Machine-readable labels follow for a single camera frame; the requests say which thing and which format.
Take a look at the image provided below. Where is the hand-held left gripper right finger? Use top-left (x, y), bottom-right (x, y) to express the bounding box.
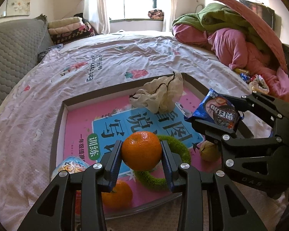
top-left (160, 141), bottom-right (268, 231)

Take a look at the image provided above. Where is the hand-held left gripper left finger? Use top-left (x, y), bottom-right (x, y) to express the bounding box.
top-left (18, 146), bottom-right (123, 231)

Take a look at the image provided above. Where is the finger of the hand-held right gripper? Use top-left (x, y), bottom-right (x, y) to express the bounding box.
top-left (190, 119), bottom-right (287, 155)
top-left (225, 92), bottom-right (289, 126)

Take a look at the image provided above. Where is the walnut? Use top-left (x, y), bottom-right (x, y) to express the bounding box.
top-left (199, 141), bottom-right (219, 161)

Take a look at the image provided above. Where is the blue snack packet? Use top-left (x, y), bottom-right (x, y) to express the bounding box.
top-left (185, 88), bottom-right (244, 131)

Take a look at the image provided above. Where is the orange tangerine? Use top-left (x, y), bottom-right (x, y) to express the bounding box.
top-left (102, 180), bottom-right (133, 209)
top-left (121, 131), bottom-right (162, 171)

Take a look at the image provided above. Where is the green fuzzy hair ring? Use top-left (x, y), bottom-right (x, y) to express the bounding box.
top-left (134, 135), bottom-right (191, 190)

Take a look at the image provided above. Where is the plastic-wrapped toy egg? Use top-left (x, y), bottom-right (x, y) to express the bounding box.
top-left (51, 156), bottom-right (92, 219)

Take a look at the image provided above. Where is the shallow grey cardboard box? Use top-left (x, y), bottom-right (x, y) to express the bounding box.
top-left (49, 73), bottom-right (254, 219)

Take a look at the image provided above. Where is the cream lace scrunchie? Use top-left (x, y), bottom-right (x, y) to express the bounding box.
top-left (129, 72), bottom-right (184, 114)

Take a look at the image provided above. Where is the white printed plastic bag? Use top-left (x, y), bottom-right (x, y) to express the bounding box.
top-left (249, 74), bottom-right (270, 94)

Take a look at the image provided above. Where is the pink and blue book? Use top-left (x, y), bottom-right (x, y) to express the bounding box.
top-left (64, 87), bottom-right (205, 208)

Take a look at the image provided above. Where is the pink quilt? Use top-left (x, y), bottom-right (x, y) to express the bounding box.
top-left (172, 24), bottom-right (289, 101)

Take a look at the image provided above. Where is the salmon quilted pad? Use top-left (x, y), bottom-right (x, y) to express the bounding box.
top-left (203, 0), bottom-right (289, 77)

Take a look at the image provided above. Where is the green blanket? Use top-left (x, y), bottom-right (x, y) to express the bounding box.
top-left (172, 3), bottom-right (270, 53)

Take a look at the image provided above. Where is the patterned bundle on windowsill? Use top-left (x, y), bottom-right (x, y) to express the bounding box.
top-left (148, 9), bottom-right (164, 20)

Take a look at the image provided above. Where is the white curtain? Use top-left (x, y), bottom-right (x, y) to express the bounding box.
top-left (162, 0), bottom-right (181, 32)
top-left (83, 0), bottom-right (110, 34)

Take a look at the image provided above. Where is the dark knitted cloth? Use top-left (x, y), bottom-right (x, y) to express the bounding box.
top-left (37, 44), bottom-right (64, 62)

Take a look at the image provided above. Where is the stack of folded blankets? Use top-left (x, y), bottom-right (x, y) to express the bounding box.
top-left (48, 17), bottom-right (97, 46)

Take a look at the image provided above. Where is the dark-framed window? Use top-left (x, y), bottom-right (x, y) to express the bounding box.
top-left (108, 0), bottom-right (157, 21)

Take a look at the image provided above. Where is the grey quilted headboard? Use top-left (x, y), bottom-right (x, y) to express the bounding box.
top-left (0, 17), bottom-right (55, 116)

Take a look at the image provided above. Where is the wall television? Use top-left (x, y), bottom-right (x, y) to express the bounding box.
top-left (239, 0), bottom-right (275, 29)

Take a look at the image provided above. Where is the floral wall painting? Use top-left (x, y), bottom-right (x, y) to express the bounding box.
top-left (1, 0), bottom-right (30, 17)

